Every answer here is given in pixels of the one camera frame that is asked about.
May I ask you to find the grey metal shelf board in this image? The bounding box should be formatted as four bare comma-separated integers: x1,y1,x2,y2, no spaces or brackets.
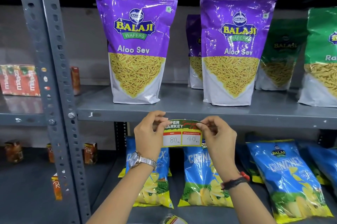
0,92,48,127
76,84,337,130

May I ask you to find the grey perforated metal shelf upright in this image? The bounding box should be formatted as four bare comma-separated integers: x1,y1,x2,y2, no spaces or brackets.
14,0,92,224

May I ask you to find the small brown juice carton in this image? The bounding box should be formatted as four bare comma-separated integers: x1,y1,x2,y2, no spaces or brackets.
4,140,24,164
84,143,98,165
47,143,55,164

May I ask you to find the blue chips packet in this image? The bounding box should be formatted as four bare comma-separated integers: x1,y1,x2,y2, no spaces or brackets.
178,145,234,208
247,139,334,224
125,136,174,209
299,142,337,196

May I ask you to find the green snack pouch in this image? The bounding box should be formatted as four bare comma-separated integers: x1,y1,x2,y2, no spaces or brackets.
255,18,308,91
298,7,337,108

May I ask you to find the silver wristwatch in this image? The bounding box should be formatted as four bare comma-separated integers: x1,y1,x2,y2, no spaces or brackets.
128,151,158,171

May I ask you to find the person's left forearm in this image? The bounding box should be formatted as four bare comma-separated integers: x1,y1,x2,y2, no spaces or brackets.
85,162,156,224

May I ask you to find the person's right forearm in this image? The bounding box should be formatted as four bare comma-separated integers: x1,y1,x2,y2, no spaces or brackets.
222,178,277,224

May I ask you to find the person's right hand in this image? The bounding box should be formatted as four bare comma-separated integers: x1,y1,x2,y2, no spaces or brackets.
197,116,242,183

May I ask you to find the purple snack pouch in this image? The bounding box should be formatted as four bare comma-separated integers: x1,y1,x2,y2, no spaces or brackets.
92,0,179,105
200,0,281,106
186,15,204,89

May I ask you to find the black perforated rear upright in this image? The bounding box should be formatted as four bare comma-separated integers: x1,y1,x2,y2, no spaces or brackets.
114,122,130,151

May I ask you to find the green yellow price label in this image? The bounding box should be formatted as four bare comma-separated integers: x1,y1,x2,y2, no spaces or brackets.
162,119,203,147

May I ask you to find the black thread bracelet red bead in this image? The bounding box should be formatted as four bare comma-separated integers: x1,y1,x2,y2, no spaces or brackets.
221,171,250,190

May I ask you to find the red juice carton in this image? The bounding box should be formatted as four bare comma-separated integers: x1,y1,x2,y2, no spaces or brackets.
0,65,14,96
25,65,41,97
71,67,81,96
12,65,27,97

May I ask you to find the small orange juice carton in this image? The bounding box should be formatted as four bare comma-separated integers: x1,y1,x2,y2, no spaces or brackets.
51,173,63,201

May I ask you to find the person's left hand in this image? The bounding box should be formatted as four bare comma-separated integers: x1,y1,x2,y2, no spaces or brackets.
133,111,172,162

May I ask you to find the clear snack packet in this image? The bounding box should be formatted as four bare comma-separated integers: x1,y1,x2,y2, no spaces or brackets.
160,213,188,224

